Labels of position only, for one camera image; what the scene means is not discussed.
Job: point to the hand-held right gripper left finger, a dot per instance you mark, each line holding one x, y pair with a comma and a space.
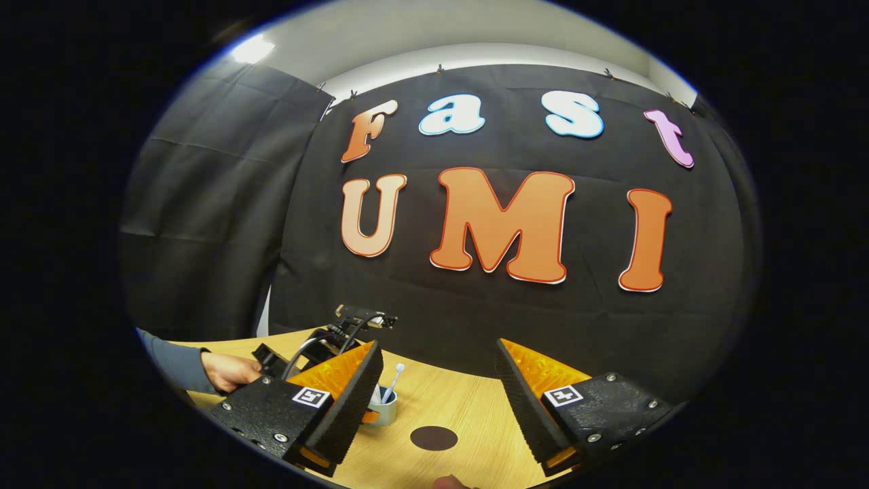
353, 407

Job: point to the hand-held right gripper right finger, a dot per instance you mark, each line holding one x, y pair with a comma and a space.
523, 407

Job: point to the white toothbrush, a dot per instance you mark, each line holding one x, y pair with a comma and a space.
400, 369

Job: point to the dark brown round coaster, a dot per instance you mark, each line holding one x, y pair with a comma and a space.
434, 438

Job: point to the wooden desktop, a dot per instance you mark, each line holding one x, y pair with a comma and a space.
468, 407

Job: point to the black backdrop cloth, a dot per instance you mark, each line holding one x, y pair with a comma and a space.
475, 312

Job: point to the ceiling light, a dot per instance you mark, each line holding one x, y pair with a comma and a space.
251, 49

